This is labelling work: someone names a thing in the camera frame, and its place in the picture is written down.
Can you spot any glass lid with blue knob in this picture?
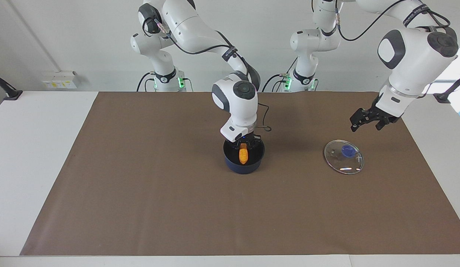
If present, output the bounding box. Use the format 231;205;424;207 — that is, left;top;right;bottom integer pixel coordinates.
324;139;365;175

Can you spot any brown table mat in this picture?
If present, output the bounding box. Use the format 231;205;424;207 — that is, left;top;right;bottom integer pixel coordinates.
20;91;460;256

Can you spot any dark pot with purple handle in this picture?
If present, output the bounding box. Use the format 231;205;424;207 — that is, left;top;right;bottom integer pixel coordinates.
223;136;266;175

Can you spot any black base power cable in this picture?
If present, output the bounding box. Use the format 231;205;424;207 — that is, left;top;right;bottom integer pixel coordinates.
261;57;299;93
136;72;157;92

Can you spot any black camera stand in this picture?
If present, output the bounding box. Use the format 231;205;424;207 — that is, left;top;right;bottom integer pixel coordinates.
433;72;460;104
0;70;23;101

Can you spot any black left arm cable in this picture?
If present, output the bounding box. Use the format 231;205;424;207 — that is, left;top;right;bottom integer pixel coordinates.
335;0;451;42

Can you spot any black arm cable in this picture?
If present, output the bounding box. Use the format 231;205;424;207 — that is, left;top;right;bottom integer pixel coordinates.
335;0;451;42
142;13;272;133

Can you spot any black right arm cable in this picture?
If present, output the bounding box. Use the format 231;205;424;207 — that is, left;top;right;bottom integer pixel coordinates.
142;13;272;133

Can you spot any white wall outlet box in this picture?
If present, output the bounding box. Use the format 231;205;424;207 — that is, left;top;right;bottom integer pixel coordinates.
42;71;78;90

